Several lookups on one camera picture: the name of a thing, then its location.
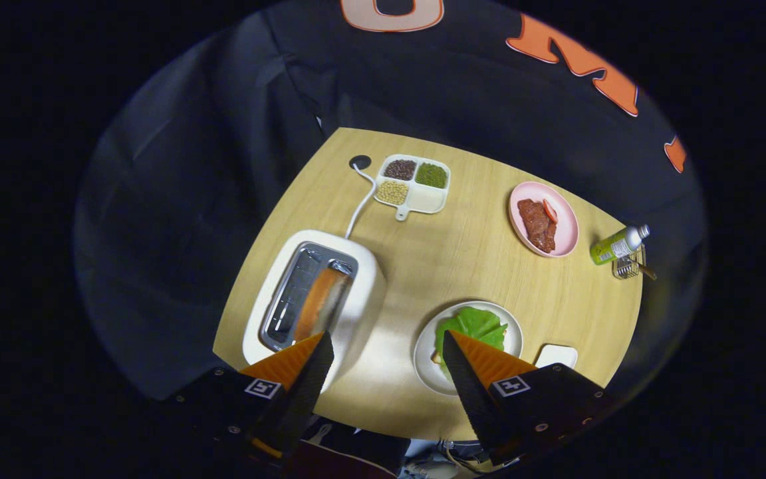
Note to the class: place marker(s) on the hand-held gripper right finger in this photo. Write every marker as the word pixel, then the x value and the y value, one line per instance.
pixel 473 399

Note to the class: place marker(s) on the white square dish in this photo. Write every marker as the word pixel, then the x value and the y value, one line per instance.
pixel 556 356

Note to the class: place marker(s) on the black backdrop cloth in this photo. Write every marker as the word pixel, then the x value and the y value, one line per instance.
pixel 223 166

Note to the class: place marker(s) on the green lettuce leaf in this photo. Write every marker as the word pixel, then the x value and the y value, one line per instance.
pixel 476 326

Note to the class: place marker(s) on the green mung beans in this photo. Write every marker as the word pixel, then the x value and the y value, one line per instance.
pixel 431 175

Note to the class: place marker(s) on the brown meat slices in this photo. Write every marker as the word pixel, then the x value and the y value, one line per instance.
pixel 534 227

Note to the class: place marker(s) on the dark red beans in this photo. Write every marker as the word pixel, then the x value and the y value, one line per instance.
pixel 399 169

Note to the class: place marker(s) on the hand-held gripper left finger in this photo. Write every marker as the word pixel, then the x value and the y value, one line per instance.
pixel 303 392

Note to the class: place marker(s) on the round white plate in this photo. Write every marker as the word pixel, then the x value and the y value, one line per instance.
pixel 425 359

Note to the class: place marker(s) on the green bottle with silver cap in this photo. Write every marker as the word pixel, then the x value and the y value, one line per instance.
pixel 612 249

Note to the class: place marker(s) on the pink plate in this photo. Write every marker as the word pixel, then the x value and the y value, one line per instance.
pixel 566 239

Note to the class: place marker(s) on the toasted bread slice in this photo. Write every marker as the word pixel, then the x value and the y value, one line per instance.
pixel 320 303

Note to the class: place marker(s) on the red sausage slice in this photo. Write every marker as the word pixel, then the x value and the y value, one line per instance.
pixel 550 211

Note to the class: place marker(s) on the yellow soybeans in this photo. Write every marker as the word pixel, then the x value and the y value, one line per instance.
pixel 393 193

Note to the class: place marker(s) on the white divided dish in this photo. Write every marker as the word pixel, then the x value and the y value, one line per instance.
pixel 426 197

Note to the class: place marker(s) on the cream white toaster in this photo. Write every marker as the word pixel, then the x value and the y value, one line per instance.
pixel 364 286

